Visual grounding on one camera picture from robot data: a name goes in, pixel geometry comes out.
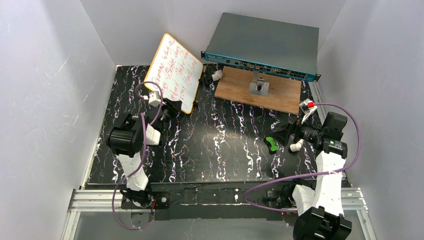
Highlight green black whiteboard eraser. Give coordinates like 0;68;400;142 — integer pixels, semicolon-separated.
263;136;280;155

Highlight yellow framed whiteboard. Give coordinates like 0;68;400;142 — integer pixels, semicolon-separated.
144;33;203;114

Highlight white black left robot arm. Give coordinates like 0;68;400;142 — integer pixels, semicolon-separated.
105;98;182;208

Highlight white pvc elbow far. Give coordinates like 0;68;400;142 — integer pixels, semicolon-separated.
211;70;223;82

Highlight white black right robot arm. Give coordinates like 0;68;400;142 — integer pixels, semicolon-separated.
270;112;352;240

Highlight white pvc elbow near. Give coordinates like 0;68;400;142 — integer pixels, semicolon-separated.
289;139;304;153

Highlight brown wooden board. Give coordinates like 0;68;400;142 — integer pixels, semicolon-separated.
214;66;302;114

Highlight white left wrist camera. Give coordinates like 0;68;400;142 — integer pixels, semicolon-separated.
141;91;163;108

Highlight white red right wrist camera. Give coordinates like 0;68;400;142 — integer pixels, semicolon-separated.
299;98;317;124

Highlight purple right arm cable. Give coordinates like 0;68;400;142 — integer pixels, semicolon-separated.
243;102;362;214

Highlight silver metal bracket stand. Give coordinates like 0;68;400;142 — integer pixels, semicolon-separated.
249;70;269;97

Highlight teal grey network switch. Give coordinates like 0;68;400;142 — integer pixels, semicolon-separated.
201;12;321;82

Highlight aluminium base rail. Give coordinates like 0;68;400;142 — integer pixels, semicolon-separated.
61;187;377;240

